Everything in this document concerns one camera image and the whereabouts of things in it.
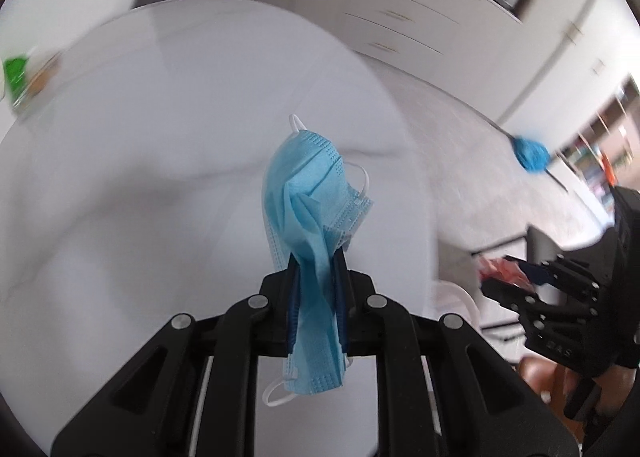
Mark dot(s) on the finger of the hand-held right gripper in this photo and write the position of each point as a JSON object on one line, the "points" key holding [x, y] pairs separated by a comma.
{"points": [[510, 294], [537, 273]]}

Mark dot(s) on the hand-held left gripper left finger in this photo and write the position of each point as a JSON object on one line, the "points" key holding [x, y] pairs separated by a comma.
{"points": [[292, 297]]}

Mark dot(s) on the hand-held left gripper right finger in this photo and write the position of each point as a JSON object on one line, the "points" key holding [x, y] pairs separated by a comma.
{"points": [[341, 309]]}

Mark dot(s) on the large red paper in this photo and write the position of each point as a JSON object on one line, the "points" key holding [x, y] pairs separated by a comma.
{"points": [[502, 268]]}

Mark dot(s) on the white slotted waste bin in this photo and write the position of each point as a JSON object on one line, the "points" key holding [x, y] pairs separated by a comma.
{"points": [[452, 304]]}

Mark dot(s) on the blue face mask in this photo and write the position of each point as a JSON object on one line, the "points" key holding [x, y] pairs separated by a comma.
{"points": [[310, 197]]}

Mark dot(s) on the person's right hand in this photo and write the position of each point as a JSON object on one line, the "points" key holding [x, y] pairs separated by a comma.
{"points": [[612, 394]]}

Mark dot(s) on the brown leather chair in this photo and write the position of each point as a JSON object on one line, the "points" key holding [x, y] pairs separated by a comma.
{"points": [[542, 377]]}

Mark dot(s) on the blue plastic bag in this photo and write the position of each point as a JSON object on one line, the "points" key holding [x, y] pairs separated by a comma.
{"points": [[530, 153]]}

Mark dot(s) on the open bookshelf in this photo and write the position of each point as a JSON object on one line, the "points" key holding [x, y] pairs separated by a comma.
{"points": [[607, 137]]}

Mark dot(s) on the white round table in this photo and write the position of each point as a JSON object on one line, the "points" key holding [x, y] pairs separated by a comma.
{"points": [[150, 162]]}

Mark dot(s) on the green packet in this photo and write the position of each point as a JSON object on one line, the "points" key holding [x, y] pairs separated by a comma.
{"points": [[15, 73]]}

